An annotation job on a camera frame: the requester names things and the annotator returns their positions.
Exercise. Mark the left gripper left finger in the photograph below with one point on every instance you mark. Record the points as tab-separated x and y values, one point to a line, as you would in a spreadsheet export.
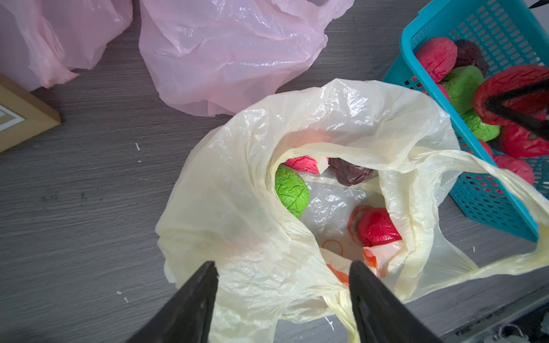
187	316

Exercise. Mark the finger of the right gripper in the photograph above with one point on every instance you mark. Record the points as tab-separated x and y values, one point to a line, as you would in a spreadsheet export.
519	92
538	127

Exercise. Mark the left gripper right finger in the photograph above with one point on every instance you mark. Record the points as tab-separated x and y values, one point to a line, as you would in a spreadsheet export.
379	315

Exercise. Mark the red textured fruit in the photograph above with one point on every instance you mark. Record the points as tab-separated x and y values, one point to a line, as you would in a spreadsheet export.
516	141

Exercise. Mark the green apple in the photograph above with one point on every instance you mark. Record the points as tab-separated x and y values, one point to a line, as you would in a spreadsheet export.
461	85

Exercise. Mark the small red fruit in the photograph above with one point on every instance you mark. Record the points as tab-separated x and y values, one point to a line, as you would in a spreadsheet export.
517	166

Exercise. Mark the round red apple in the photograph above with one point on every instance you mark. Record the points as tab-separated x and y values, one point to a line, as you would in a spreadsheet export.
483	144

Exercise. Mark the teal plastic basket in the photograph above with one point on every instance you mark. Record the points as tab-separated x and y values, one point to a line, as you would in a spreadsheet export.
514	44

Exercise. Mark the dark maroon fruit yellow bag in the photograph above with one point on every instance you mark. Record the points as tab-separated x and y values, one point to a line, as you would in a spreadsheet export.
349	174

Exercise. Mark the yellow plastic bag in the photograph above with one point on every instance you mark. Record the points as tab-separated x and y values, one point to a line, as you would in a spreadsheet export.
224	207

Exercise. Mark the small pink plastic bag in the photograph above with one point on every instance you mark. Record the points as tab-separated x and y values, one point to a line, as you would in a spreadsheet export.
219	57

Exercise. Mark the large pink plastic bag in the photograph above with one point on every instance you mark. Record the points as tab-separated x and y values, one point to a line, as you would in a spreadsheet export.
44	43

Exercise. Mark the small green fruit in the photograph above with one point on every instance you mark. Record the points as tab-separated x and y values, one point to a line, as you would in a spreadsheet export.
481	130

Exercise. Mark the small pink-red fruit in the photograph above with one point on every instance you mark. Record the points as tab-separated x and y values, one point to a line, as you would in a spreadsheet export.
437	93

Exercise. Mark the large pink-red fruit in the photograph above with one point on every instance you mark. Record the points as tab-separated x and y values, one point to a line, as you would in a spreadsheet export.
438	57

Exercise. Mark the wooden picture frame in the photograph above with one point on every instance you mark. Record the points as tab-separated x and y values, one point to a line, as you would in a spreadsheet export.
23	115

